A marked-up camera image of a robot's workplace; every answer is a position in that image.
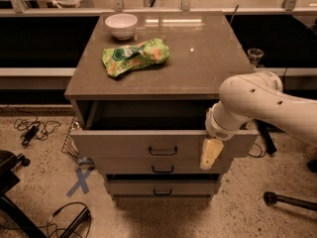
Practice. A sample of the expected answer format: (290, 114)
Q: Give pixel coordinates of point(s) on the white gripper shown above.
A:
(218, 130)

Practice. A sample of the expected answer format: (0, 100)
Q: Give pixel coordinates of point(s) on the grey top drawer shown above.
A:
(143, 129)

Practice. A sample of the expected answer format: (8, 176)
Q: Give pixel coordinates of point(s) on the grey drawer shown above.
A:
(158, 166)
(143, 129)
(161, 189)

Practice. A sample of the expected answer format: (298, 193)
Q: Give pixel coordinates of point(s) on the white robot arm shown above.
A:
(258, 95)

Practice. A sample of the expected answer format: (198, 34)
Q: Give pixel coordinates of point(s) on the grey drawer cabinet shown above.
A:
(204, 51)

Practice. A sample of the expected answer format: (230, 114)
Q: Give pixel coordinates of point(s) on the grey bottom drawer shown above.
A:
(161, 189)

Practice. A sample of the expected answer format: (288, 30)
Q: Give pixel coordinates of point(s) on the grey middle drawer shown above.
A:
(158, 166)

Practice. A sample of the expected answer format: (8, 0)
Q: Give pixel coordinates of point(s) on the black bar behind cabinet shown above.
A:
(270, 146)

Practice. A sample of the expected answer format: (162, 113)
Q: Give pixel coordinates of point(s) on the black pole on floor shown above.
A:
(271, 198)

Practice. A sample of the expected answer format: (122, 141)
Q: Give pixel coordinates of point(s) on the clear glass cup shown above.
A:
(254, 56)

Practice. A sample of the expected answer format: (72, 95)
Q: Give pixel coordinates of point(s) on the green snack bag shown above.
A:
(118, 61)

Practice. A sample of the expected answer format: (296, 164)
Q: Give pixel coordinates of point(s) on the blue tape cross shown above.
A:
(81, 183)

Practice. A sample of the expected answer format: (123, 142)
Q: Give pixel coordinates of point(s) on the white ceramic bowl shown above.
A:
(122, 26)

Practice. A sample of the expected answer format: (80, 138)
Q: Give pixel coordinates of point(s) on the wire basket with items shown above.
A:
(69, 147)

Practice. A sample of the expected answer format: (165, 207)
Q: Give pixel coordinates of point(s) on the black stand with cable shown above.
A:
(79, 226)

